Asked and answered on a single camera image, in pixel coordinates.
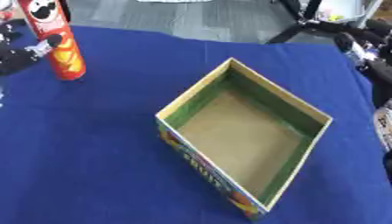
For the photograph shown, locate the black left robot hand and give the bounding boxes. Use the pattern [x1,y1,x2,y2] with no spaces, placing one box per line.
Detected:
[0,19,67,77]

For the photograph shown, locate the open cardboard box green inside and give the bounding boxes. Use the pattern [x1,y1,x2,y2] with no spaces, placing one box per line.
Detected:
[153,57,334,221]

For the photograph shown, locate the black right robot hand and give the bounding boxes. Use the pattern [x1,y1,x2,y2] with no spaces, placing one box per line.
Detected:
[332,17,392,109]

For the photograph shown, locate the black tripod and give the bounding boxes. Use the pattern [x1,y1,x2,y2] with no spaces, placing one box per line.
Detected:
[264,0,371,46]

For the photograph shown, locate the white bin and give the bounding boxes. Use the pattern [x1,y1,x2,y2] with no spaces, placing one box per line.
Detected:
[313,0,385,25]

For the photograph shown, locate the red chips can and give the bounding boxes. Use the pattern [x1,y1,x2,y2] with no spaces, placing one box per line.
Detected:
[17,0,88,81]

